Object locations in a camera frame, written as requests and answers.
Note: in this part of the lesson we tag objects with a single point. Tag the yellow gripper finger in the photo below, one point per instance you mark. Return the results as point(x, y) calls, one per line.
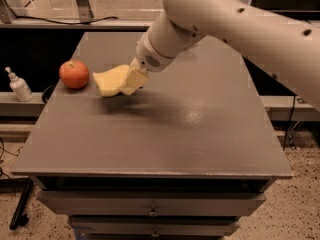
point(135, 77)

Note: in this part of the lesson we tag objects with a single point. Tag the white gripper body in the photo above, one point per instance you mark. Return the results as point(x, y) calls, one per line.
point(149, 58)

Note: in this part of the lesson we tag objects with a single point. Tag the yellow sponge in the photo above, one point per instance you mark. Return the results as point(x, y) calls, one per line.
point(109, 82)

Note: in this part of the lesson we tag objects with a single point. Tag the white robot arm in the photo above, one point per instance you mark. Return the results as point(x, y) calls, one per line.
point(284, 48)

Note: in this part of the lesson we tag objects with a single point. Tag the red apple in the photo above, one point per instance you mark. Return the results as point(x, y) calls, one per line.
point(74, 74)

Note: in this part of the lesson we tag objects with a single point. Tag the grey drawer cabinet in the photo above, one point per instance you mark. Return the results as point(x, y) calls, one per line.
point(198, 126)

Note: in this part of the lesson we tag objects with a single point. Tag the white pump bottle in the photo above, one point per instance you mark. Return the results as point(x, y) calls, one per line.
point(19, 86)

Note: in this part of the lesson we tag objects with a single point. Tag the top grey drawer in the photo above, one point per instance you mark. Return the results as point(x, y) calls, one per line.
point(151, 204)

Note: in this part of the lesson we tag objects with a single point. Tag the grey drawer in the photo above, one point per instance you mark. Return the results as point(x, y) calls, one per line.
point(151, 204)
point(153, 226)

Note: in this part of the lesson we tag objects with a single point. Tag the black stand leg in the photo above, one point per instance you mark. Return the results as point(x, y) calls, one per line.
point(20, 218)

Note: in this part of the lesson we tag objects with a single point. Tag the metal frame post left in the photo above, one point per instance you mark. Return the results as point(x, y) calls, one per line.
point(84, 11)

